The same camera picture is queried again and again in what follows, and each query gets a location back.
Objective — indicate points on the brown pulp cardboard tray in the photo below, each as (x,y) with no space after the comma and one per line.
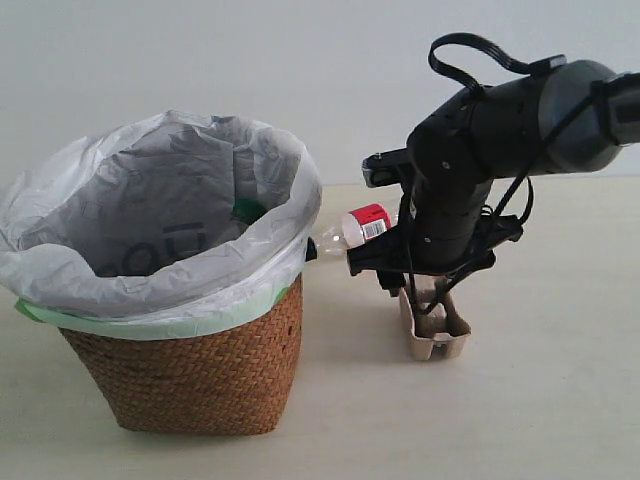
(440,334)

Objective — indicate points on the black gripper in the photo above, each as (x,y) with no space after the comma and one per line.
(393,256)

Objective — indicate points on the clear bottle green label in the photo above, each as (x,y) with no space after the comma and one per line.
(245,213)

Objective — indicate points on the woven brown wicker basket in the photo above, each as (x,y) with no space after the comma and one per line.
(233,383)

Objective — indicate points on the white plastic bin liner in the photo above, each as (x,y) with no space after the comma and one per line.
(126,224)

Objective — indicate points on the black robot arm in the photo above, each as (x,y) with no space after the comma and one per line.
(575,119)

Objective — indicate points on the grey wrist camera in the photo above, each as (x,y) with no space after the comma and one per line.
(388,168)

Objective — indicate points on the green plastic bin liner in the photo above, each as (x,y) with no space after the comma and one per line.
(212,322)

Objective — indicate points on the clear bottle red label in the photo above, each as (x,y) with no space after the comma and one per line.
(332,239)

